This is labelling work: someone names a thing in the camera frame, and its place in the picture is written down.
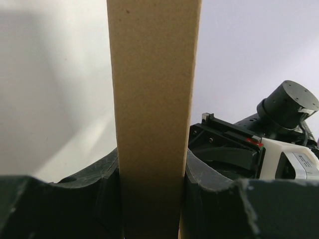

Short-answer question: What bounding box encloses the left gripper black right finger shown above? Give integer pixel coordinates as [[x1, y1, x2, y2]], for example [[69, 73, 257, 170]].
[[183, 152, 319, 239]]

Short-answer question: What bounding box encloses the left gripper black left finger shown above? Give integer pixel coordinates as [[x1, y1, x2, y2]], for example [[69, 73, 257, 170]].
[[0, 150, 124, 239]]

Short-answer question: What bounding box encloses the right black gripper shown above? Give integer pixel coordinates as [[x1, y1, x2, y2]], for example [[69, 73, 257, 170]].
[[188, 113, 266, 180]]

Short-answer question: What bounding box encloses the brown cardboard box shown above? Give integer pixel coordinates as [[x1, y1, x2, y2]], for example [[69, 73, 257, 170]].
[[107, 0, 201, 239]]

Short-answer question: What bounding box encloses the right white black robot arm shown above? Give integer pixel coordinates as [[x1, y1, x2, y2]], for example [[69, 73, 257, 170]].
[[188, 80, 319, 180]]

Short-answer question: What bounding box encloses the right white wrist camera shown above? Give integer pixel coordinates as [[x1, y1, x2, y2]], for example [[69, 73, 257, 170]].
[[259, 138, 319, 180]]

